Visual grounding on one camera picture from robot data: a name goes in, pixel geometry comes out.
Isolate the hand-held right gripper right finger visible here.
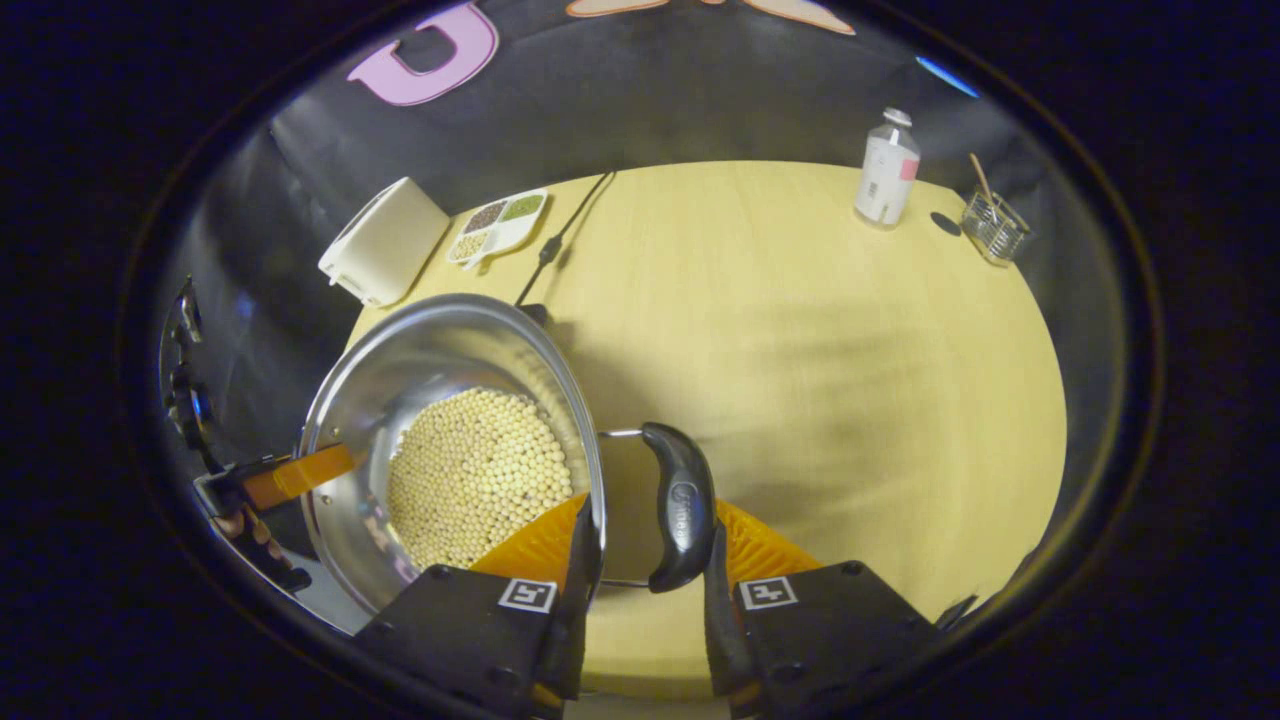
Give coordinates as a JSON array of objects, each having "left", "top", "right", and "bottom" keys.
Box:
[{"left": 702, "top": 499, "right": 942, "bottom": 720}]

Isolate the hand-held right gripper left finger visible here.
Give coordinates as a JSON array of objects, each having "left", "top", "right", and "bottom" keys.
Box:
[{"left": 355, "top": 490, "right": 606, "bottom": 720}]

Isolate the stainless steel pot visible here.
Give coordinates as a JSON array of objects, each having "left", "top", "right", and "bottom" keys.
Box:
[{"left": 297, "top": 292, "right": 719, "bottom": 615}]

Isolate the pile of yellow soybeans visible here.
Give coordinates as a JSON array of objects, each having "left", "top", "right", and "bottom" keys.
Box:
[{"left": 385, "top": 387, "right": 575, "bottom": 572}]

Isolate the white box appliance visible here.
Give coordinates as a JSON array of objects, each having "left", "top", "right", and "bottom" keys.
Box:
[{"left": 317, "top": 176, "right": 452, "bottom": 309}]

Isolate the white divided bean tray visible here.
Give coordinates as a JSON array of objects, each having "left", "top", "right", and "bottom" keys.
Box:
[{"left": 445, "top": 189, "right": 551, "bottom": 270}]

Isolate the clear bottle with white label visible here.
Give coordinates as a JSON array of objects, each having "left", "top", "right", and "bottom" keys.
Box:
[{"left": 854, "top": 107, "right": 922, "bottom": 230}]

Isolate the wooden stick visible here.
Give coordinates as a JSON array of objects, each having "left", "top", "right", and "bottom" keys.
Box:
[{"left": 967, "top": 151, "right": 1002, "bottom": 220}]

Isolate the black power cable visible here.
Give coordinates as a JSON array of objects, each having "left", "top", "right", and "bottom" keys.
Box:
[{"left": 514, "top": 169, "right": 617, "bottom": 307}]

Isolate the wire mesh holder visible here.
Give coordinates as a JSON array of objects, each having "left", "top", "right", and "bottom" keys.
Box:
[{"left": 961, "top": 190, "right": 1032, "bottom": 267}]

